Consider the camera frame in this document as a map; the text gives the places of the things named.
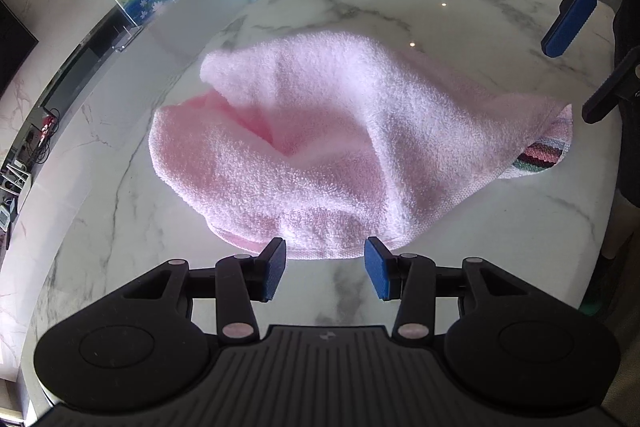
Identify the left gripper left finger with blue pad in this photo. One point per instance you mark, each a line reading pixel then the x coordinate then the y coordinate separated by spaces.
pixel 242 279

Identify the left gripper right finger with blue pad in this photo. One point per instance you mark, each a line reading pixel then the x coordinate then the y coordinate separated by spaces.
pixel 408 278

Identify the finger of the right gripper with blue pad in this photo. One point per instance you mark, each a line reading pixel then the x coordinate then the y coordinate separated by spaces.
pixel 621 85
pixel 571 19

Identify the pink terry towel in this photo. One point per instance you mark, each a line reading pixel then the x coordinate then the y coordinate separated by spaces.
pixel 326 138

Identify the white marble tv console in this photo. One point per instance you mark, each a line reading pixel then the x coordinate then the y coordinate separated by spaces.
pixel 118 91

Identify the black wall television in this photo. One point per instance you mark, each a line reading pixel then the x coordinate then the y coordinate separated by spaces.
pixel 16 43

